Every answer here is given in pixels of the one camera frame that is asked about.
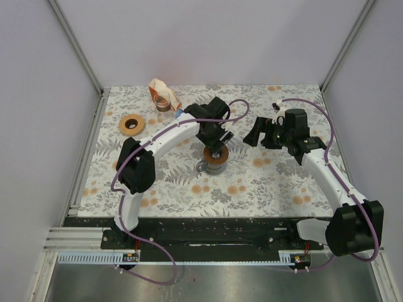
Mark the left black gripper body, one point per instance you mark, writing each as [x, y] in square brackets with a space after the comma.
[215, 133]

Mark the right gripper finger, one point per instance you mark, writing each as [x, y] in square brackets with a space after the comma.
[269, 144]
[260, 126]

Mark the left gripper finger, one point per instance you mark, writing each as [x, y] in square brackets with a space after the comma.
[219, 145]
[211, 148]

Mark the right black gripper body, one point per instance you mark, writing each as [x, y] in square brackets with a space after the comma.
[278, 132]

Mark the coffee filter paper pack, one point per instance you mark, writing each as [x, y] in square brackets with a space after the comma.
[159, 87]

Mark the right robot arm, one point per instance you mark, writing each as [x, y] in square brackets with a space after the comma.
[356, 224]

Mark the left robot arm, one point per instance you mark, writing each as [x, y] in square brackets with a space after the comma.
[136, 167]

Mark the blue glass dripper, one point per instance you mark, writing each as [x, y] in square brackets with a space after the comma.
[179, 112]

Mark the small glass with coffee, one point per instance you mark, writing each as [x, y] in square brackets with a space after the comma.
[162, 104]

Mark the floral table mat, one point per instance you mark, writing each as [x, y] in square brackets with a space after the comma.
[256, 181]

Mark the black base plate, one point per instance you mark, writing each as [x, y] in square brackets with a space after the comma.
[211, 254]

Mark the right aluminium frame post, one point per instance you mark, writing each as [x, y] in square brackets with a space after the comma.
[357, 26]

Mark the aluminium frame post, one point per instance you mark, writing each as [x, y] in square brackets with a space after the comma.
[74, 43]
[357, 26]

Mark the white slotted cable duct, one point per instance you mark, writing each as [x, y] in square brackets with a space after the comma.
[114, 258]

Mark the aluminium front rail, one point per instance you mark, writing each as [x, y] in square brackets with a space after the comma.
[69, 239]

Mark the left aluminium frame post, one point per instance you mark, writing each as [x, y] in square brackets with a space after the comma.
[74, 43]

